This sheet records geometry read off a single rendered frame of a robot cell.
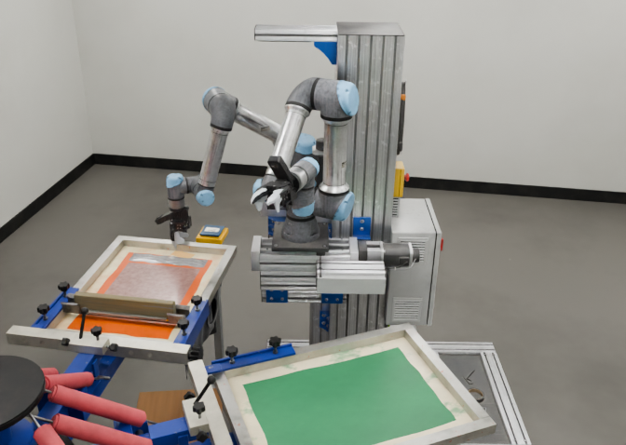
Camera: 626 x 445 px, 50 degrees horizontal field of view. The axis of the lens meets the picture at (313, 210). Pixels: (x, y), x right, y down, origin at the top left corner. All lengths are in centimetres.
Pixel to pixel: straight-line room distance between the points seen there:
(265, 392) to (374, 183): 95
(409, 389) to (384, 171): 87
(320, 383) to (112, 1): 465
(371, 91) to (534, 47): 345
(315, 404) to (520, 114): 419
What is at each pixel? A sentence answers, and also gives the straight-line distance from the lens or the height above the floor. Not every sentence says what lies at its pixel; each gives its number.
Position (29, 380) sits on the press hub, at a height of 132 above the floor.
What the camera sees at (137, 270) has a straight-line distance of 311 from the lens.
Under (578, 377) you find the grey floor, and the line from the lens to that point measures 423.
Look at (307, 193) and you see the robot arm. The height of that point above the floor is 159.
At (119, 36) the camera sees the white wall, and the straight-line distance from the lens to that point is 644.
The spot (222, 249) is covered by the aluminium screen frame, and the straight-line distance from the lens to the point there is 315.
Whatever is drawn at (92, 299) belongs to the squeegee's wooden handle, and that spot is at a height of 105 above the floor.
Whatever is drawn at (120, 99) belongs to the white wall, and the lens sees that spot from 660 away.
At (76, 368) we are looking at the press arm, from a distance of 246.
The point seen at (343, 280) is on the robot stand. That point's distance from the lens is 258.
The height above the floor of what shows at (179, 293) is 96.
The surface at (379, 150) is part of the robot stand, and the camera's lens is 268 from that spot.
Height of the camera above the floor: 253
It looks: 26 degrees down
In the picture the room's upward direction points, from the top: 1 degrees clockwise
